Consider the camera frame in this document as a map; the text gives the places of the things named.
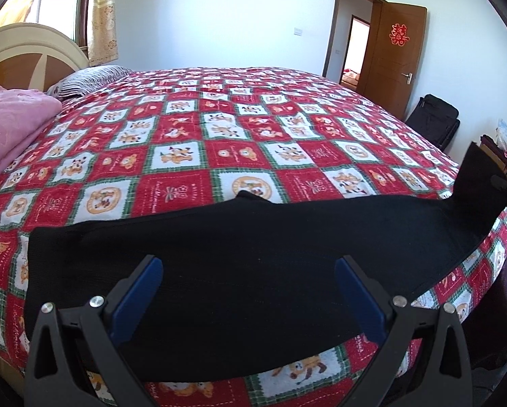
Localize black folding chair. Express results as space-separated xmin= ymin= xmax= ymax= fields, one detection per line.
xmin=405 ymin=94 xmax=461 ymax=152

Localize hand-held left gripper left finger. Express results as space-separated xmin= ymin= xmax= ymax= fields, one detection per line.
xmin=23 ymin=254 xmax=165 ymax=407

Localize red checkered printed bed cover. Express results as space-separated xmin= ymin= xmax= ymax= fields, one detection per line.
xmin=0 ymin=66 xmax=507 ymax=407

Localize cream and brown headboard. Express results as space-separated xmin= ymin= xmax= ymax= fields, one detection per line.
xmin=0 ymin=24 xmax=89 ymax=95

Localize window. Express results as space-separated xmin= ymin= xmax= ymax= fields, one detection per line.
xmin=35 ymin=0 xmax=95 ymax=48

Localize wooden cabinet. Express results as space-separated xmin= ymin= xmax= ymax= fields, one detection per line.
xmin=479 ymin=135 xmax=507 ymax=191

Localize brown wooden door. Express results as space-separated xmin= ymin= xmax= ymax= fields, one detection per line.
xmin=357 ymin=1 xmax=428 ymax=122

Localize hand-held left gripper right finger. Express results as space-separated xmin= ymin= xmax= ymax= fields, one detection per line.
xmin=334 ymin=255 xmax=475 ymax=407

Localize folded pink blanket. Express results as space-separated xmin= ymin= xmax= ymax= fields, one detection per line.
xmin=0 ymin=85 xmax=63 ymax=198

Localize narrow yellow curtain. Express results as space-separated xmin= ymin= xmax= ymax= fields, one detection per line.
xmin=87 ymin=0 xmax=120 ymax=67

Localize brown door frame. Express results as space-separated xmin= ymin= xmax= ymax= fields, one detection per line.
xmin=322 ymin=0 xmax=383 ymax=91

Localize black pants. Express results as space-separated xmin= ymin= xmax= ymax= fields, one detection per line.
xmin=23 ymin=141 xmax=507 ymax=383

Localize striped pillow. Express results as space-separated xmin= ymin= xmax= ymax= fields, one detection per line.
xmin=46 ymin=65 xmax=134 ymax=101

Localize red paper door ornament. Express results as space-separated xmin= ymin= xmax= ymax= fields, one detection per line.
xmin=389 ymin=23 xmax=409 ymax=46

